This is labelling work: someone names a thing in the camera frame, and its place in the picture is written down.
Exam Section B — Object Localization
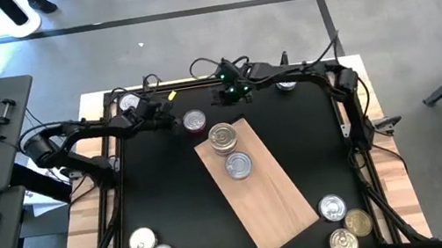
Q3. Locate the black table mat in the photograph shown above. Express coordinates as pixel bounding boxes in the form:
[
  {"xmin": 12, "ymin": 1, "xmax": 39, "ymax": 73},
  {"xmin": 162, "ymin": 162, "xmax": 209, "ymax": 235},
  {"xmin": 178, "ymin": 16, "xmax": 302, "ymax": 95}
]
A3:
[{"xmin": 103, "ymin": 60, "xmax": 378, "ymax": 248}]

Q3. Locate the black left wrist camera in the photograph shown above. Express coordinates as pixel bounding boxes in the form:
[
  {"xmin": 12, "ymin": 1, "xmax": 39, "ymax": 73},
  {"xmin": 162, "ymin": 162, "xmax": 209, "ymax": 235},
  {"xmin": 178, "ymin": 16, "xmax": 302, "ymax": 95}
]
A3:
[{"xmin": 135, "ymin": 94, "xmax": 166, "ymax": 121}]

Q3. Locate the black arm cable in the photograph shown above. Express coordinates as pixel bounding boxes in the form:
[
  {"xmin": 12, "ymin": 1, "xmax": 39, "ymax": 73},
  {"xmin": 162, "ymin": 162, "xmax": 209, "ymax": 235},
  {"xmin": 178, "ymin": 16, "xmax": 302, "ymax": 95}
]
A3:
[
  {"xmin": 186, "ymin": 32, "xmax": 345, "ymax": 89},
  {"xmin": 105, "ymin": 71, "xmax": 165, "ymax": 105}
]

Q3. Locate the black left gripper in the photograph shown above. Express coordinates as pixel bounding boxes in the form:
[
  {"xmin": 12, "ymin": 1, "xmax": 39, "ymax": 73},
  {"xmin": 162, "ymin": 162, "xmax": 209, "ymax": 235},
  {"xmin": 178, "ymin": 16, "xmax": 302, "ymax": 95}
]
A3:
[{"xmin": 120, "ymin": 102, "xmax": 185, "ymax": 140}]

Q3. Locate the grey frame bracket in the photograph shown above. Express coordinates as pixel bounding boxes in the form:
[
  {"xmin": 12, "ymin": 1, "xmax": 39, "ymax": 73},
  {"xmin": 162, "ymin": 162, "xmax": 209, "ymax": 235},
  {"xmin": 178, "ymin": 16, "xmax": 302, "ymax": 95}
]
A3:
[
  {"xmin": 340, "ymin": 121, "xmax": 358, "ymax": 140},
  {"xmin": 107, "ymin": 153, "xmax": 124, "ymax": 174}
]

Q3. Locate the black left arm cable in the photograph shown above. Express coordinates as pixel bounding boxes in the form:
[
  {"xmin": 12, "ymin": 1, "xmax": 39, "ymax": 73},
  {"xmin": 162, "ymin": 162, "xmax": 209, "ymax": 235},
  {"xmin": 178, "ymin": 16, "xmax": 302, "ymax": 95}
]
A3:
[{"xmin": 105, "ymin": 71, "xmax": 165, "ymax": 105}]

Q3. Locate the white paper sheet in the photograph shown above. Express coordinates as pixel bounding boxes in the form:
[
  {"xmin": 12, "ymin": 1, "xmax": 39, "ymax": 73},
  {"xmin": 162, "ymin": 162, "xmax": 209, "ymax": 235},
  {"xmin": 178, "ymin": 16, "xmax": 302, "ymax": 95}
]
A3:
[{"xmin": 19, "ymin": 181, "xmax": 76, "ymax": 219}]

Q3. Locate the white round base black pole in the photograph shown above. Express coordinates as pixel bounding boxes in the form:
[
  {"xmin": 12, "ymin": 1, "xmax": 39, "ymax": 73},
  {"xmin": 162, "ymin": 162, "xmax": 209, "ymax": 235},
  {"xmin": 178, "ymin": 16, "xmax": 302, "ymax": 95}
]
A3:
[{"xmin": 0, "ymin": 0, "xmax": 45, "ymax": 42}]

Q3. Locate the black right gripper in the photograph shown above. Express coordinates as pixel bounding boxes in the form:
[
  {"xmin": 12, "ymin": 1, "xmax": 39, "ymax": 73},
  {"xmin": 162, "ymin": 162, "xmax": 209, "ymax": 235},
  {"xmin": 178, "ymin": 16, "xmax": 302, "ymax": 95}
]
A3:
[{"xmin": 206, "ymin": 59, "xmax": 257, "ymax": 109}]

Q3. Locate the green label seafood can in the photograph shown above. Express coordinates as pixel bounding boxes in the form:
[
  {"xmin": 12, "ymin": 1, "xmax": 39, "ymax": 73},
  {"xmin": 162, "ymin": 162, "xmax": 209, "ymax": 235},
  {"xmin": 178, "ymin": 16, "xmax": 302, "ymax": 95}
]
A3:
[
  {"xmin": 275, "ymin": 78, "xmax": 299, "ymax": 94},
  {"xmin": 116, "ymin": 91, "xmax": 143, "ymax": 113}
]

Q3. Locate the person's foot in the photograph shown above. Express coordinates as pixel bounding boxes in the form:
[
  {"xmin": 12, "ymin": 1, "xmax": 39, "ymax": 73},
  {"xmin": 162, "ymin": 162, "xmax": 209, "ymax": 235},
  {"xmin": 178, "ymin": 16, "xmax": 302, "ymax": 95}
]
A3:
[{"xmin": 25, "ymin": 0, "xmax": 60, "ymax": 18}]

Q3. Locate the gold lid seafood can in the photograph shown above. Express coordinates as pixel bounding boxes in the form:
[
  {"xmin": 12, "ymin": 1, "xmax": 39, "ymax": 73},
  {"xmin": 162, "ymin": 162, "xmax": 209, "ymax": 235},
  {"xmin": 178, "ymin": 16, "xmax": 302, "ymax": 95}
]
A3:
[
  {"xmin": 342, "ymin": 206, "xmax": 375, "ymax": 240},
  {"xmin": 325, "ymin": 225, "xmax": 360, "ymax": 248}
]

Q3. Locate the white lid pastel label can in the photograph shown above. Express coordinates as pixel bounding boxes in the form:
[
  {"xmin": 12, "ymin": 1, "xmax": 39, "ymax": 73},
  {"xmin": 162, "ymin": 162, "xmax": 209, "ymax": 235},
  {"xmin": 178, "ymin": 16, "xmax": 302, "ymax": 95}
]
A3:
[{"xmin": 126, "ymin": 224, "xmax": 160, "ymax": 248}]

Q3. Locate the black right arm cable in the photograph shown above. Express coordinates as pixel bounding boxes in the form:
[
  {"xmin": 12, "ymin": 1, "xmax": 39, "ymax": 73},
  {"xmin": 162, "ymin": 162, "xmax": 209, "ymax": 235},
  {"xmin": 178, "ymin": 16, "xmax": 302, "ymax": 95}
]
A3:
[{"xmin": 186, "ymin": 32, "xmax": 345, "ymax": 89}]

